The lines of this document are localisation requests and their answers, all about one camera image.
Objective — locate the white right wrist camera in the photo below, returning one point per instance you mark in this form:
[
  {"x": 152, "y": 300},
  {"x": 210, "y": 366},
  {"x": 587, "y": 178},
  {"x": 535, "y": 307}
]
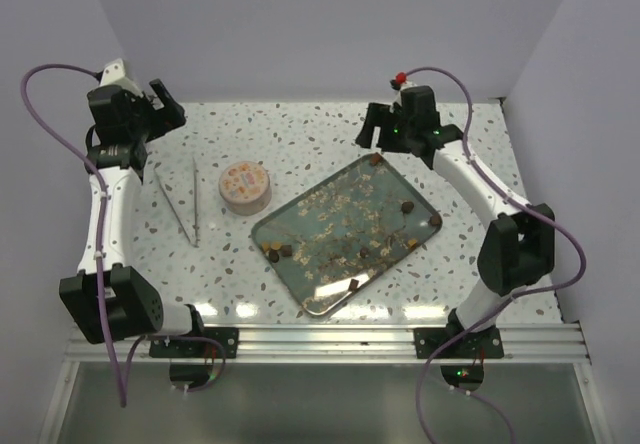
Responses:
[{"x": 399, "y": 83}]

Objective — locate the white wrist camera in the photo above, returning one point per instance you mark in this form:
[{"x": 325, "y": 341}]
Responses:
[
  {"x": 118, "y": 72},
  {"x": 399, "y": 83}
]

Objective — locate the brown chocolate at tray corner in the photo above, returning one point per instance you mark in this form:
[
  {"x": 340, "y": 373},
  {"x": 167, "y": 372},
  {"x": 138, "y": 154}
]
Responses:
[{"x": 375, "y": 159}]

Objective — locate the blossom pattern teal tray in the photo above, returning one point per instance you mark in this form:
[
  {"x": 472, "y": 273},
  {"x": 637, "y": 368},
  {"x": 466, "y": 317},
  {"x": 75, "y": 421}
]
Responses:
[{"x": 357, "y": 207}]

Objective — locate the round metal tin lid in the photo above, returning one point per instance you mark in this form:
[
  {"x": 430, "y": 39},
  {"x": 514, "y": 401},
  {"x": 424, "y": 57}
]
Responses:
[{"x": 244, "y": 182}]

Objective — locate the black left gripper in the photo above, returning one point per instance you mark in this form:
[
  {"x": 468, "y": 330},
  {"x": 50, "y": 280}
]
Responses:
[{"x": 174, "y": 108}]

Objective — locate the round metal tin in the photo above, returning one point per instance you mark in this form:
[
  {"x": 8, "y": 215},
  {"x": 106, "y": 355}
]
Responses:
[{"x": 250, "y": 204}]

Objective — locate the dark heart chocolate right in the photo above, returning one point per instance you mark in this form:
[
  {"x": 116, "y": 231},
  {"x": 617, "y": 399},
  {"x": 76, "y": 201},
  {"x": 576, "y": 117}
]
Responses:
[{"x": 407, "y": 207}]

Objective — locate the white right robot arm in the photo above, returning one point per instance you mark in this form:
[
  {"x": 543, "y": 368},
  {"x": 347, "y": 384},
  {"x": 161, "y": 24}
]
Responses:
[{"x": 519, "y": 244}]

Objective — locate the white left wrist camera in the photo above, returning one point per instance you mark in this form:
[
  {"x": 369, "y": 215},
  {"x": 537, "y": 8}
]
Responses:
[{"x": 118, "y": 72}]

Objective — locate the metal serving tongs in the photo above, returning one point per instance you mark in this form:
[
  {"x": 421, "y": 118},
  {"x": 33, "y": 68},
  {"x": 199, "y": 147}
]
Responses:
[{"x": 178, "y": 182}]

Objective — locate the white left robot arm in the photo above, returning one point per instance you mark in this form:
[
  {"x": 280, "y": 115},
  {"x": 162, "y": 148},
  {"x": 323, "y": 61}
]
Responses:
[{"x": 107, "y": 292}]

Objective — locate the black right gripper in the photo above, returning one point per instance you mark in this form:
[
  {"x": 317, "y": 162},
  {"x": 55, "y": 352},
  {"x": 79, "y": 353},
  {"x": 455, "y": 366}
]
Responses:
[{"x": 377, "y": 115}]

